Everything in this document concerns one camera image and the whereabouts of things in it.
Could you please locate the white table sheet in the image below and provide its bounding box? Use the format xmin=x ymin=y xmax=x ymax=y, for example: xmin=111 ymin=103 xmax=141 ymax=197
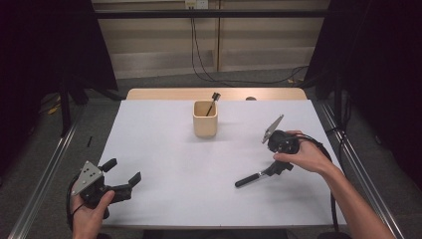
xmin=98 ymin=99 xmax=348 ymax=229

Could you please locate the person's left hand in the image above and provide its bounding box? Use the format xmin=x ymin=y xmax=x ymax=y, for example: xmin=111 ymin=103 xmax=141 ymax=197
xmin=71 ymin=190 xmax=116 ymax=239

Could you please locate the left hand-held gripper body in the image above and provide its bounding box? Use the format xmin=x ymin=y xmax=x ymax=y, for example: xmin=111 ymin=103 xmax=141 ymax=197
xmin=70 ymin=160 xmax=133 ymax=209

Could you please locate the black metal stand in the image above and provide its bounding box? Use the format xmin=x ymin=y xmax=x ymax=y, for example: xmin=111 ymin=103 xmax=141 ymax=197
xmin=59 ymin=78 xmax=74 ymax=137

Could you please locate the cream square brush holder cup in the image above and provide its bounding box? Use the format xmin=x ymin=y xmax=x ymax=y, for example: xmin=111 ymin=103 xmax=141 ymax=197
xmin=192 ymin=100 xmax=219 ymax=139

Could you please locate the person's right hand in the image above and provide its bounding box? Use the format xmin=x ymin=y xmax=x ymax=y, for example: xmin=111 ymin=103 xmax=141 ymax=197
xmin=273 ymin=129 xmax=336 ymax=176

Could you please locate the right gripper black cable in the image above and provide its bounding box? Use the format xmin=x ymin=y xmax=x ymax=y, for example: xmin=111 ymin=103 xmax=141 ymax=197
xmin=292 ymin=132 xmax=341 ymax=234

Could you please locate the aluminium frame rail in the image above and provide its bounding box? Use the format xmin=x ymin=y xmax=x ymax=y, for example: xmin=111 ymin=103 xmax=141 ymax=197
xmin=316 ymin=100 xmax=406 ymax=239
xmin=8 ymin=103 xmax=86 ymax=239

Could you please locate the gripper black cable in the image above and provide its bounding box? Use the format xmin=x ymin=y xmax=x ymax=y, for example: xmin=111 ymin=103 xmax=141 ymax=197
xmin=65 ymin=180 xmax=86 ymax=231
xmin=292 ymin=132 xmax=341 ymax=234

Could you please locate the black wall cable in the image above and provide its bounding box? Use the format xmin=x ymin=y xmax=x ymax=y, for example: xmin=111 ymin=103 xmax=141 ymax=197
xmin=190 ymin=8 xmax=311 ymax=86
xmin=192 ymin=8 xmax=311 ymax=84

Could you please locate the yellow tape piece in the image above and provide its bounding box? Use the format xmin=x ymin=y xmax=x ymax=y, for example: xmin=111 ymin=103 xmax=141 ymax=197
xmin=46 ymin=96 xmax=64 ymax=116

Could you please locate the black curtain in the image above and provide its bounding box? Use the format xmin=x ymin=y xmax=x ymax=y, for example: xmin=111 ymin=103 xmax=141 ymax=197
xmin=304 ymin=0 xmax=422 ymax=192
xmin=0 ymin=0 xmax=119 ymax=173

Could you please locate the black horizontal bar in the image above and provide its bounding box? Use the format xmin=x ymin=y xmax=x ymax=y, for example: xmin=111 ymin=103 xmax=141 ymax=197
xmin=94 ymin=9 xmax=330 ymax=20

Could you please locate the white wall socket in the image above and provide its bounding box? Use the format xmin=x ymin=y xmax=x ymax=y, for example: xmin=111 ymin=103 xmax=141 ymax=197
xmin=184 ymin=0 xmax=210 ymax=10

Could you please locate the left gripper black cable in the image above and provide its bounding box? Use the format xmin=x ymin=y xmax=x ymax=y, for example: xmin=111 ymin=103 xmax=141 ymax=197
xmin=65 ymin=180 xmax=86 ymax=231

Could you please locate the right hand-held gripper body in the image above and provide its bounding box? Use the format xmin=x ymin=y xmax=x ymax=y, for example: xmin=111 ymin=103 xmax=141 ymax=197
xmin=261 ymin=114 xmax=301 ymax=155

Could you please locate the wooden table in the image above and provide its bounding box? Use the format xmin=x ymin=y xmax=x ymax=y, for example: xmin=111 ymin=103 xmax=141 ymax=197
xmin=125 ymin=87 xmax=309 ymax=102

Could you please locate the small black brow comb brush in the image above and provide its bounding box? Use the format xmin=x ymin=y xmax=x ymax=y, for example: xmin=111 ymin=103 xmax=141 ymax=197
xmin=205 ymin=92 xmax=222 ymax=118

